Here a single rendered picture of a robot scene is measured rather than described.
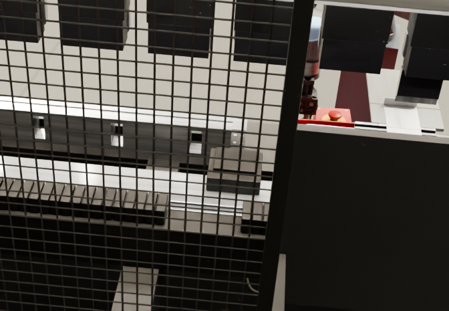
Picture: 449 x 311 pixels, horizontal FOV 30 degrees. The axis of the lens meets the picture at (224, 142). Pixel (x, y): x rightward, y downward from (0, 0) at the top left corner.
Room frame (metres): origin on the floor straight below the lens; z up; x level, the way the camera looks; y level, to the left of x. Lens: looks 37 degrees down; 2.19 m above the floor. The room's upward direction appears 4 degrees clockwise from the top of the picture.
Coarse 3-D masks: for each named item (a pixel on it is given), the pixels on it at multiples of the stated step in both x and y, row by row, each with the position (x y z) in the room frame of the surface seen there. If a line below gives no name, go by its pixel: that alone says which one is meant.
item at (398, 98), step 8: (400, 72) 1.70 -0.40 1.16; (400, 80) 1.69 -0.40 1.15; (408, 80) 1.69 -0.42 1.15; (416, 80) 1.69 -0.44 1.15; (424, 80) 1.69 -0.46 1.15; (432, 80) 1.69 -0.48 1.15; (440, 80) 1.69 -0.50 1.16; (400, 88) 1.69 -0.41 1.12; (408, 88) 1.69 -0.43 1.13; (416, 88) 1.69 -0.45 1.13; (424, 88) 1.69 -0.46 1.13; (432, 88) 1.69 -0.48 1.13; (440, 88) 1.69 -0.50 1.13; (400, 96) 1.70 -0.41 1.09; (408, 96) 1.69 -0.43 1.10; (416, 96) 1.69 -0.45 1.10; (424, 96) 1.69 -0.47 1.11; (432, 96) 1.69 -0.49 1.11; (432, 104) 1.70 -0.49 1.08
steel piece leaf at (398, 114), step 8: (384, 104) 1.80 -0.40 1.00; (392, 104) 1.80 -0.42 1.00; (400, 104) 1.80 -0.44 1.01; (408, 104) 1.80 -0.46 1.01; (416, 104) 1.80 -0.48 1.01; (392, 112) 1.76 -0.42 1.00; (400, 112) 1.77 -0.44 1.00; (408, 112) 1.77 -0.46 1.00; (416, 112) 1.77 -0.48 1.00; (392, 120) 1.73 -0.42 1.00; (400, 120) 1.73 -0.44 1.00; (408, 120) 1.73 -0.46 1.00; (416, 120) 1.74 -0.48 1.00; (408, 128) 1.70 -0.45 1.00; (416, 128) 1.70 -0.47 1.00
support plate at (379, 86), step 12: (384, 72) 1.96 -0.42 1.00; (396, 72) 1.96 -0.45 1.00; (372, 84) 1.89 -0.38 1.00; (384, 84) 1.90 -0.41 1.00; (396, 84) 1.90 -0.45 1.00; (372, 96) 1.84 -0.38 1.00; (384, 96) 1.84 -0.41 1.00; (372, 108) 1.78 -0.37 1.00; (420, 108) 1.80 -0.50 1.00; (372, 120) 1.73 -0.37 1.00; (384, 120) 1.73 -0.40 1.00; (420, 120) 1.74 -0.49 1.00; (432, 120) 1.75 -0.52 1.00
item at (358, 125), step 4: (356, 124) 1.71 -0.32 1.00; (360, 124) 1.71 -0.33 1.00; (364, 124) 1.71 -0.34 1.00; (368, 124) 1.71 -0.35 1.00; (372, 124) 1.71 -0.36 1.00; (376, 124) 1.71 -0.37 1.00; (356, 128) 1.69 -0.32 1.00; (360, 128) 1.69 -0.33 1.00; (364, 128) 1.69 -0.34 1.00; (368, 128) 1.69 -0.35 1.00; (372, 128) 1.69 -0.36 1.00; (376, 128) 1.69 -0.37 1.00; (380, 128) 1.69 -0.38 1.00; (384, 128) 1.71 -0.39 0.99; (424, 132) 1.69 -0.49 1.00; (428, 132) 1.70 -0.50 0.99; (432, 132) 1.70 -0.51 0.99
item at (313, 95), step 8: (304, 80) 1.98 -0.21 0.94; (312, 80) 1.98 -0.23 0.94; (304, 88) 2.00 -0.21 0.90; (312, 88) 1.99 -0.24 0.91; (304, 96) 1.98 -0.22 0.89; (312, 96) 1.99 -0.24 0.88; (304, 104) 1.98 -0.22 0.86; (312, 104) 1.97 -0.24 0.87; (304, 112) 1.97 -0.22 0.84; (312, 112) 1.98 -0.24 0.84
